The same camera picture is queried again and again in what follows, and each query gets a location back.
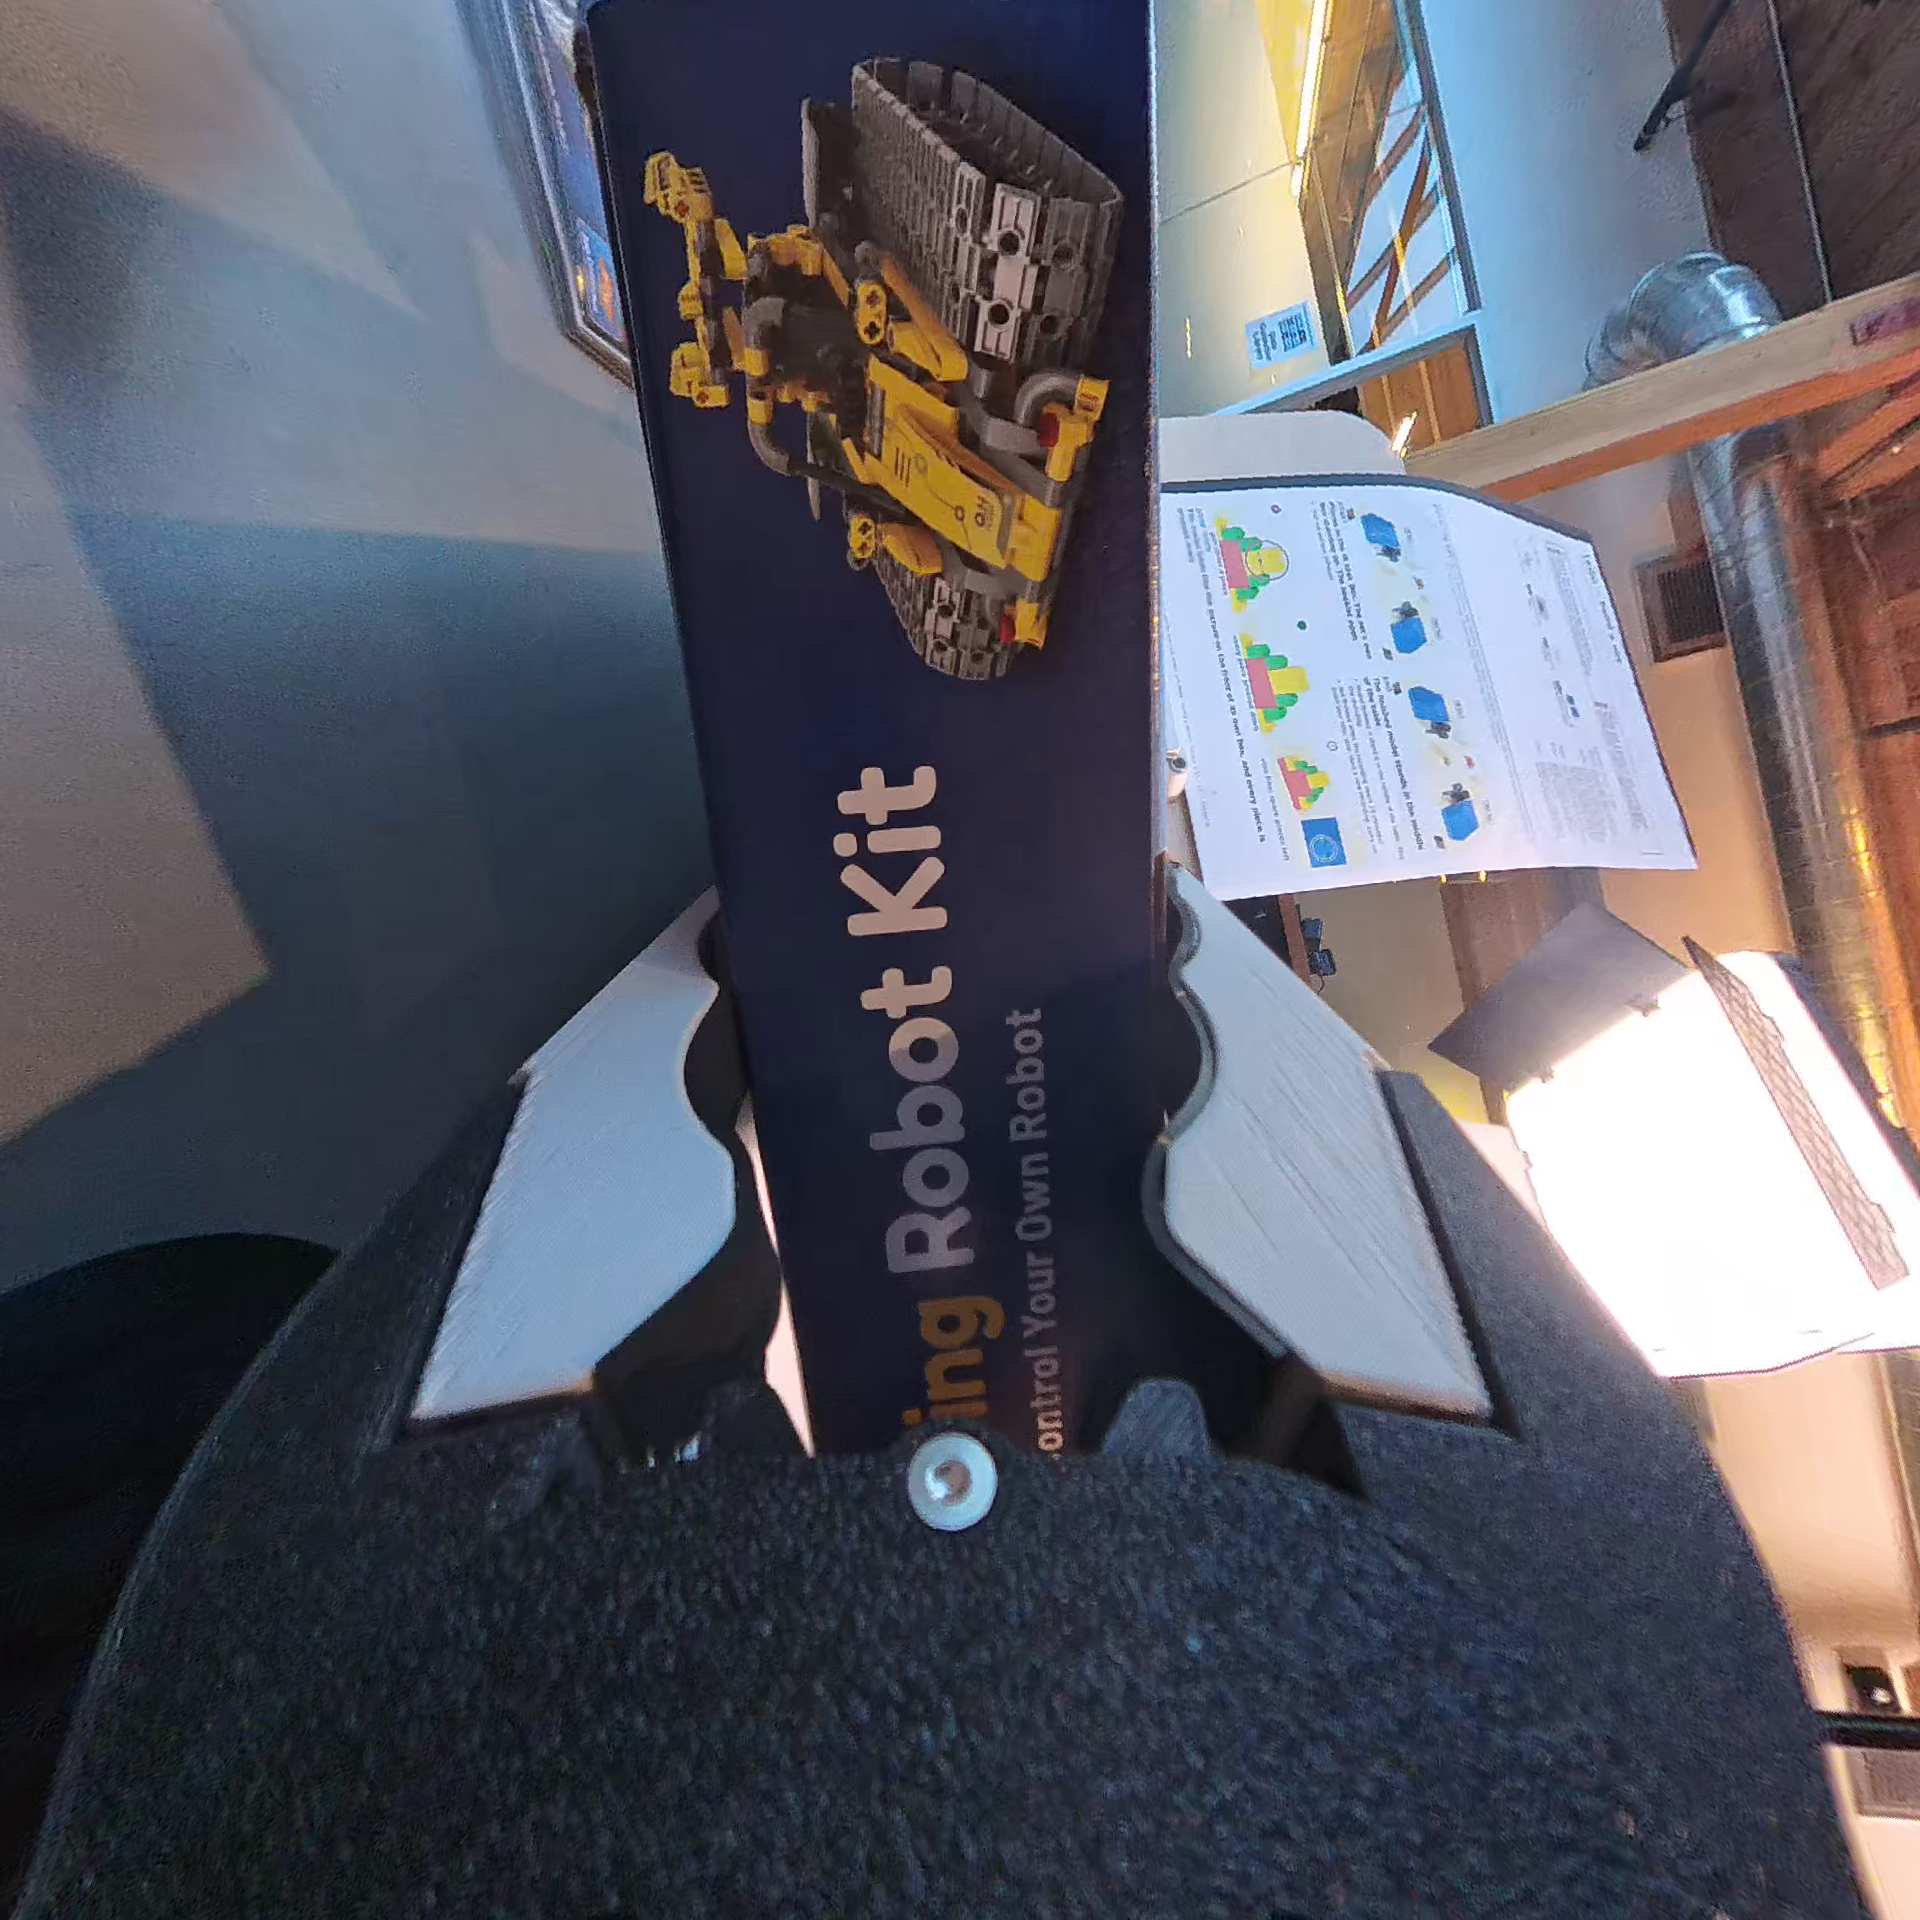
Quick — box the blue robot kit box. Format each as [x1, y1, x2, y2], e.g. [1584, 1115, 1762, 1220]
[576, 0, 1174, 1461]

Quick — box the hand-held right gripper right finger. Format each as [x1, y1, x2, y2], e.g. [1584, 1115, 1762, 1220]
[1105, 871, 1496, 1461]

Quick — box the open white cardboard box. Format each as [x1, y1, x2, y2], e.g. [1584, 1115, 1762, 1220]
[1427, 901, 1920, 1383]

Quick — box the silver ventilation duct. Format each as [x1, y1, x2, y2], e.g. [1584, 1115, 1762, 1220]
[1582, 251, 1920, 1127]

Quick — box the black chair armrest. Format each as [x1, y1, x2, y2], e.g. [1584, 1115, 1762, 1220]
[0, 1231, 344, 1846]

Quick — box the large printed instruction sheet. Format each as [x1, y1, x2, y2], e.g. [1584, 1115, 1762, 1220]
[1159, 477, 1699, 906]

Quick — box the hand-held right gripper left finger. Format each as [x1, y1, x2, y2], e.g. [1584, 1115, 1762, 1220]
[408, 890, 815, 1466]

